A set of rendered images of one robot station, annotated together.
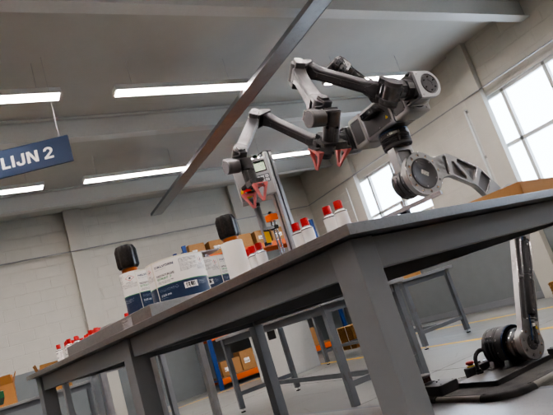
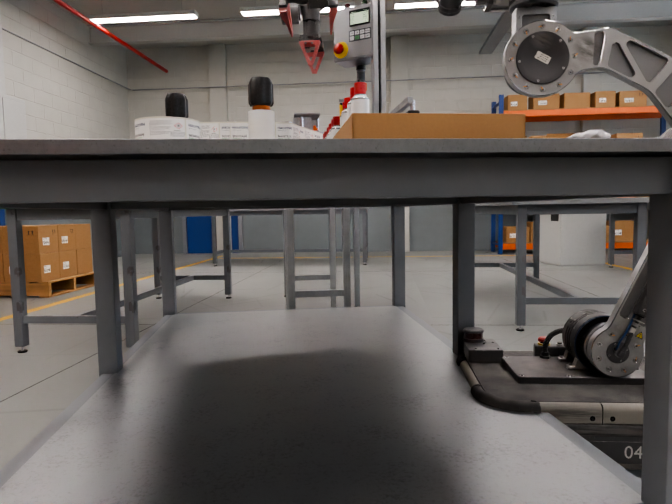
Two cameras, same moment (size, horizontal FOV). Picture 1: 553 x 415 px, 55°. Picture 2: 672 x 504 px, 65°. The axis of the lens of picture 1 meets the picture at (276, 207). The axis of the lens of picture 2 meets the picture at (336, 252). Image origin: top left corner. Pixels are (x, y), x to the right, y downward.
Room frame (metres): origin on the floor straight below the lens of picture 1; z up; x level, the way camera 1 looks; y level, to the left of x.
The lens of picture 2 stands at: (0.74, -1.04, 0.73)
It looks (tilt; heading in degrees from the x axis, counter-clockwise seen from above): 4 degrees down; 36
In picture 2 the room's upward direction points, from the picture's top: 1 degrees counter-clockwise
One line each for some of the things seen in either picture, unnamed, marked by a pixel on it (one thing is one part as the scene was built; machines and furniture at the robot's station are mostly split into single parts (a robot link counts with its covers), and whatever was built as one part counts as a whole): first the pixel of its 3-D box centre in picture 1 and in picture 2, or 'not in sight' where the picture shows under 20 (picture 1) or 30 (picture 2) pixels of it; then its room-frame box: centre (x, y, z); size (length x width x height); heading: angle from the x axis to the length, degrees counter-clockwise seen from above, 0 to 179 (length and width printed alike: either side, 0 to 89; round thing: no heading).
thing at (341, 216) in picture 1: (345, 226); (360, 120); (2.01, -0.23, 0.98); 0.05 x 0.05 x 0.20
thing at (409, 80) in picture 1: (403, 89); not in sight; (2.07, -0.64, 1.45); 0.09 x 0.08 x 0.12; 31
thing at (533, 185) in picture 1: (494, 204); (414, 140); (1.58, -0.61, 0.85); 0.30 x 0.26 x 0.04; 42
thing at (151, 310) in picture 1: (185, 314); not in sight; (2.11, 0.47, 0.86); 0.80 x 0.67 x 0.05; 42
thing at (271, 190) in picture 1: (253, 181); (358, 36); (2.46, 0.06, 1.38); 0.17 x 0.10 x 0.19; 97
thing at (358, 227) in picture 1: (274, 296); (289, 184); (2.10, 0.11, 0.82); 2.10 x 1.31 x 0.02; 42
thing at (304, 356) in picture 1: (279, 333); (568, 216); (8.17, 0.53, 0.61); 0.70 x 0.60 x 1.22; 42
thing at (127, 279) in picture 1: (132, 281); (177, 132); (2.05, 0.62, 1.04); 0.09 x 0.09 x 0.29
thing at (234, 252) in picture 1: (234, 251); (261, 123); (2.07, 0.21, 1.03); 0.09 x 0.09 x 0.30
